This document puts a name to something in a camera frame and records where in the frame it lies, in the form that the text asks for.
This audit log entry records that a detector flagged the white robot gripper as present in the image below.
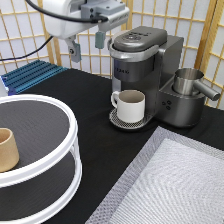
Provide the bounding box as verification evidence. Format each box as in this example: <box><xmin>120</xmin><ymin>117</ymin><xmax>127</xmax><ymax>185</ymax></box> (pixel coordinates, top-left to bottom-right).
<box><xmin>43</xmin><ymin>0</ymin><xmax>106</xmax><ymax>63</ymax></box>

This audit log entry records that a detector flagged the grey pod coffee machine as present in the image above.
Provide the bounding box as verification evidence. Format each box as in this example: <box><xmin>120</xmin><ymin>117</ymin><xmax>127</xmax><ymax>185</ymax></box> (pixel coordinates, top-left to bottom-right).
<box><xmin>109</xmin><ymin>26</ymin><xmax>205</xmax><ymax>130</ymax></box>

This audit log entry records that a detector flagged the wooden shoji folding screen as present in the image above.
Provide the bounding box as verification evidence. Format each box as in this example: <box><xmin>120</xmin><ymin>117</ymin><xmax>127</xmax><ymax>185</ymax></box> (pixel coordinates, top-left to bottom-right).
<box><xmin>0</xmin><ymin>0</ymin><xmax>224</xmax><ymax>110</ymax></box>

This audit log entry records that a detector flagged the white ceramic mug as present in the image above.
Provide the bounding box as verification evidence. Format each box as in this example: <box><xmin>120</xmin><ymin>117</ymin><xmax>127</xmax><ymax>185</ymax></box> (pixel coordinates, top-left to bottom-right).
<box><xmin>111</xmin><ymin>90</ymin><xmax>145</xmax><ymax>123</ymax></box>

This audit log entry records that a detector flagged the steel milk frother jug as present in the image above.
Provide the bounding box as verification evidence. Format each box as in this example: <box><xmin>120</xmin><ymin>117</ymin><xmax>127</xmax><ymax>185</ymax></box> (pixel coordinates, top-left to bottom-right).
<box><xmin>173</xmin><ymin>68</ymin><xmax>220</xmax><ymax>101</ymax></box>

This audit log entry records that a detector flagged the white two-tier round shelf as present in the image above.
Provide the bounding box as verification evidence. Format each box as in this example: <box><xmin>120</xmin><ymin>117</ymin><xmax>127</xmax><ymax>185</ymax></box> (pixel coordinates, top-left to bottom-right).
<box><xmin>0</xmin><ymin>94</ymin><xmax>82</xmax><ymax>224</ymax></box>

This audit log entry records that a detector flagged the tan ceramic cup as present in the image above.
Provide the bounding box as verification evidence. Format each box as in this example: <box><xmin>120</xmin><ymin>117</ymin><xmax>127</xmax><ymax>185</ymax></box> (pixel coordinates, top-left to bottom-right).
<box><xmin>0</xmin><ymin>128</ymin><xmax>19</xmax><ymax>173</ymax></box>

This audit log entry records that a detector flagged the grey woven placemat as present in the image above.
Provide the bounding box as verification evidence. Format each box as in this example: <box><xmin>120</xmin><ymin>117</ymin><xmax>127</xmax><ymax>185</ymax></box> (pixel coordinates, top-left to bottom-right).
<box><xmin>85</xmin><ymin>127</ymin><xmax>224</xmax><ymax>224</ymax></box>

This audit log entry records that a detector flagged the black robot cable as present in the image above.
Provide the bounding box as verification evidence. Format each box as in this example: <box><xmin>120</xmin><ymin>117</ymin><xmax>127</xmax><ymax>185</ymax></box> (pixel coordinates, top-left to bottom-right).
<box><xmin>0</xmin><ymin>0</ymin><xmax>109</xmax><ymax>63</ymax></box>

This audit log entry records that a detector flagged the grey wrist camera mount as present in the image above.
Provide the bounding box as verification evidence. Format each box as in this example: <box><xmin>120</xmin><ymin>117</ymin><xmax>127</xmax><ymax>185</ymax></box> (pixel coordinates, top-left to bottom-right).
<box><xmin>81</xmin><ymin>0</ymin><xmax>129</xmax><ymax>32</ymax></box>

